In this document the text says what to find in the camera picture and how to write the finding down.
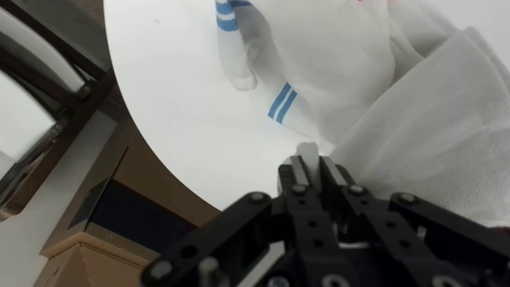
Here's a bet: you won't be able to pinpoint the white towel red checks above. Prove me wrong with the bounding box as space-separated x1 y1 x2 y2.
293 22 510 223

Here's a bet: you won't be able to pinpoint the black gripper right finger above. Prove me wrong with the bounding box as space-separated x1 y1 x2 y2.
316 154 510 287

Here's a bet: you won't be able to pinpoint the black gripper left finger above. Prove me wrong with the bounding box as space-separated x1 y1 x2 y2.
140 154 320 287

